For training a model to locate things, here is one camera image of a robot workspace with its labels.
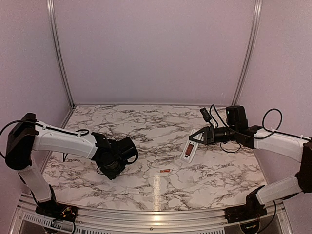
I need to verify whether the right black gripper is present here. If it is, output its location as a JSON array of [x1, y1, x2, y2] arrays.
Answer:
[[190, 125, 238, 145]]

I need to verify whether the white remote control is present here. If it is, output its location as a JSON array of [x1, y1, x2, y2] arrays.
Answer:
[[180, 140, 199, 163]]

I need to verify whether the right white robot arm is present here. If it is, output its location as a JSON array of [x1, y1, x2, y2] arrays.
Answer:
[[189, 105, 312, 218]]

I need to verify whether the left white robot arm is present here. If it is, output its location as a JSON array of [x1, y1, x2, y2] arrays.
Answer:
[[2, 113, 138, 217]]

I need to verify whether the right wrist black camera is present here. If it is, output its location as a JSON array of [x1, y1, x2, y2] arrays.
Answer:
[[200, 108, 219, 128]]

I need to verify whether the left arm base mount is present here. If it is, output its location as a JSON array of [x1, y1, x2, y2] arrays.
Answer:
[[32, 185, 78, 222]]

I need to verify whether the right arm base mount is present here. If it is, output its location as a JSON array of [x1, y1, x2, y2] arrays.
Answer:
[[225, 185, 267, 223]]

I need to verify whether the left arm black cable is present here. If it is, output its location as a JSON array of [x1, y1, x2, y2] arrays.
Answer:
[[0, 118, 137, 175]]

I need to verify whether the front aluminium rail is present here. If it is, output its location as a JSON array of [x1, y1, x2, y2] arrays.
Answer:
[[8, 194, 293, 234]]

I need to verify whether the right aluminium frame post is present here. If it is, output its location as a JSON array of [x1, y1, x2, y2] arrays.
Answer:
[[231, 0, 263, 105]]

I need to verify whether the aluminium frame post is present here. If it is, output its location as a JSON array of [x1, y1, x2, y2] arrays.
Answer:
[[231, 0, 263, 105], [47, 0, 75, 109]]

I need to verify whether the left aluminium frame post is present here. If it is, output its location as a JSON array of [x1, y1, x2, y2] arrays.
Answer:
[[47, 0, 75, 109]]

